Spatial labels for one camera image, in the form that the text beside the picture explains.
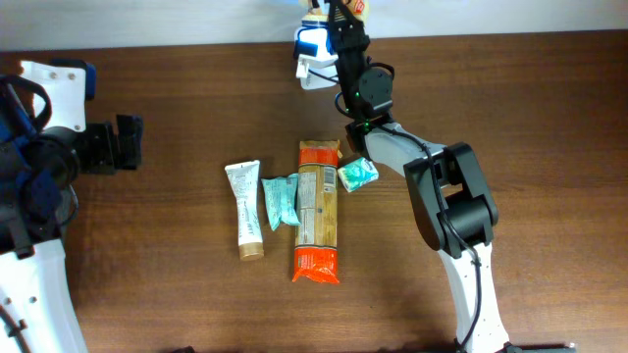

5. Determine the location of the green Kleenex tissue pack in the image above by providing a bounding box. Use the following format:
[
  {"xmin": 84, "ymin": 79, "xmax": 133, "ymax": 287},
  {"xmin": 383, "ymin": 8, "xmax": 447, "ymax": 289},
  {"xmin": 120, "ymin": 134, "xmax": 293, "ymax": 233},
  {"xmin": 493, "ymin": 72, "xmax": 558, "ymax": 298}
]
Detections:
[{"xmin": 338, "ymin": 157, "xmax": 379, "ymax": 192}]

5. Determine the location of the white cream tube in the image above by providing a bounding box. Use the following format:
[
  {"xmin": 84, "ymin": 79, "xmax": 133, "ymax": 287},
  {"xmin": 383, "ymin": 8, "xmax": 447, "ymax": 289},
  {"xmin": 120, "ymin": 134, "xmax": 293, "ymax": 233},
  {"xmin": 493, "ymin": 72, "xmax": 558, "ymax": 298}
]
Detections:
[{"xmin": 225, "ymin": 160, "xmax": 264, "ymax": 261}]

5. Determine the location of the teal snack packet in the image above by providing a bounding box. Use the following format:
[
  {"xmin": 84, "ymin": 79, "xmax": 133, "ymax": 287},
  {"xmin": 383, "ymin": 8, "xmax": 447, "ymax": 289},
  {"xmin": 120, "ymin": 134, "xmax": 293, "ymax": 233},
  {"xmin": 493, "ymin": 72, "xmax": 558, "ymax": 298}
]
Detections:
[{"xmin": 262, "ymin": 174, "xmax": 300, "ymax": 231}]

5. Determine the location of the orange brown pasta packet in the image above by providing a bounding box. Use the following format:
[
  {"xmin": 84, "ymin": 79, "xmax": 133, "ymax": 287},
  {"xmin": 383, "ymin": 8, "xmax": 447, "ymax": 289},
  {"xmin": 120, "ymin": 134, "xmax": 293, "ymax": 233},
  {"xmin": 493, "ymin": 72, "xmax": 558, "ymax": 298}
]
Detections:
[{"xmin": 292, "ymin": 140, "xmax": 341, "ymax": 284}]

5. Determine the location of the yellow blue chip bag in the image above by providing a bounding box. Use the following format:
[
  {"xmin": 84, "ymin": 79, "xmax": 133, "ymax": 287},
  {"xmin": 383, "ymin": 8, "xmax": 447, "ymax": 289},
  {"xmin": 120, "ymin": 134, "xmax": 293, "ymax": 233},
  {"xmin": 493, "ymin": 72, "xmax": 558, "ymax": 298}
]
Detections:
[{"xmin": 298, "ymin": 0, "xmax": 370, "ymax": 25}]

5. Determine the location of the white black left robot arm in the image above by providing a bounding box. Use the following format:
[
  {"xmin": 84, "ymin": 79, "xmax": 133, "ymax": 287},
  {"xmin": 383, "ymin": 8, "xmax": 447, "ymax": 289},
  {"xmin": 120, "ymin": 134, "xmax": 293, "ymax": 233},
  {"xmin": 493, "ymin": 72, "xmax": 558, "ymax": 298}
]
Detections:
[{"xmin": 1, "ymin": 75, "xmax": 144, "ymax": 352}]

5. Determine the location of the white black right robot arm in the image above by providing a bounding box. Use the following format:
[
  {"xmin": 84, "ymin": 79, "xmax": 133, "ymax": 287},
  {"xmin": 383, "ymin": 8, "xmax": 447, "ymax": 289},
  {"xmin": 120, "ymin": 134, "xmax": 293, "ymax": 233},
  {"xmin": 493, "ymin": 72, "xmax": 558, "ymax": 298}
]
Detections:
[{"xmin": 328, "ymin": 1, "xmax": 577, "ymax": 352}]

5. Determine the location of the white barcode scanner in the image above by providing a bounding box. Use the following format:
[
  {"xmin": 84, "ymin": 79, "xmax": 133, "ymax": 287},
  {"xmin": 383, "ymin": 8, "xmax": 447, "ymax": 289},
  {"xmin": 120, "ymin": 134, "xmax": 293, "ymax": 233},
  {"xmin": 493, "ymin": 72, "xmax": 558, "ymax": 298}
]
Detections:
[{"xmin": 293, "ymin": 25, "xmax": 339, "ymax": 90}]

